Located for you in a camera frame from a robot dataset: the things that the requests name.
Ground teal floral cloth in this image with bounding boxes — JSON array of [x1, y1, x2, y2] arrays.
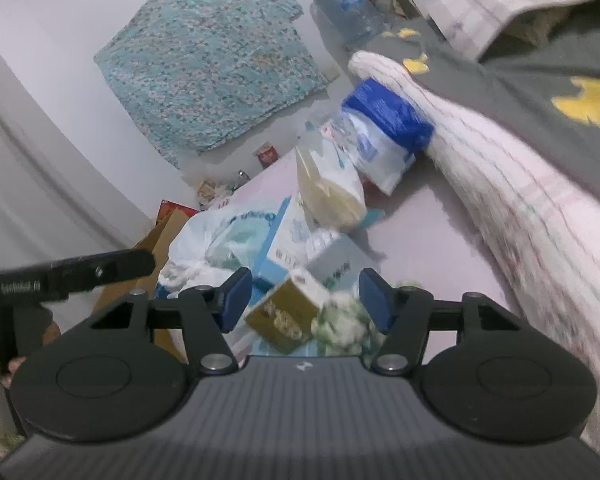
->
[[94, 0, 328, 168]]

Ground gold foil packet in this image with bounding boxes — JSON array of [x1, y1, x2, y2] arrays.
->
[[244, 267, 331, 356]]

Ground green white fabric scrunchie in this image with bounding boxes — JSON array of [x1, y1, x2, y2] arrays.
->
[[312, 290, 386, 358]]

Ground crumpled paper scraps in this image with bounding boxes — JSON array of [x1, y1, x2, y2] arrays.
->
[[197, 177, 238, 211]]

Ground person's left hand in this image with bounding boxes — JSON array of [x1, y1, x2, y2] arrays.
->
[[0, 322, 63, 386]]

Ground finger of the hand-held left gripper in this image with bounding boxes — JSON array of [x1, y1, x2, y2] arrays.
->
[[45, 249, 157, 303]]

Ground blue white plastic packet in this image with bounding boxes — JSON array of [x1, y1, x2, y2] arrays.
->
[[322, 78, 435, 196]]

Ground clear bag yellowish contents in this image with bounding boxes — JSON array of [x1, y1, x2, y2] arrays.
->
[[295, 142, 368, 233]]

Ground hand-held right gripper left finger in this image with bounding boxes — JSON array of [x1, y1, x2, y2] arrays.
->
[[90, 267, 253, 377]]

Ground clear water bottle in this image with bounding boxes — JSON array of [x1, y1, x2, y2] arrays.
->
[[310, 0, 388, 51]]

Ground small red packet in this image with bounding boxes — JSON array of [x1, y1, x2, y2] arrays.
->
[[252, 142, 280, 168]]

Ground pink printed bed sheet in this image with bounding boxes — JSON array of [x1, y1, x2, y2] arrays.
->
[[180, 155, 531, 361]]

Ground grey square packet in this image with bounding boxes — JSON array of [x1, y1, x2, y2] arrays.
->
[[305, 232, 381, 301]]

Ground light blue white box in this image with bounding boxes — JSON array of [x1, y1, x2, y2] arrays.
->
[[252, 195, 341, 291]]

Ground grey blanket yellow prints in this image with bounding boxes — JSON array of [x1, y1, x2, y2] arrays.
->
[[365, 2, 600, 211]]

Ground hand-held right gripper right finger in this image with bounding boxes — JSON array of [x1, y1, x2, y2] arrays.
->
[[357, 267, 523, 377]]

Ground white plastic bag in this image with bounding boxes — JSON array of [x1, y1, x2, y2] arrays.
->
[[157, 200, 281, 301]]

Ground brown cardboard box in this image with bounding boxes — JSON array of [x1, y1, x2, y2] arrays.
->
[[92, 200, 201, 361]]

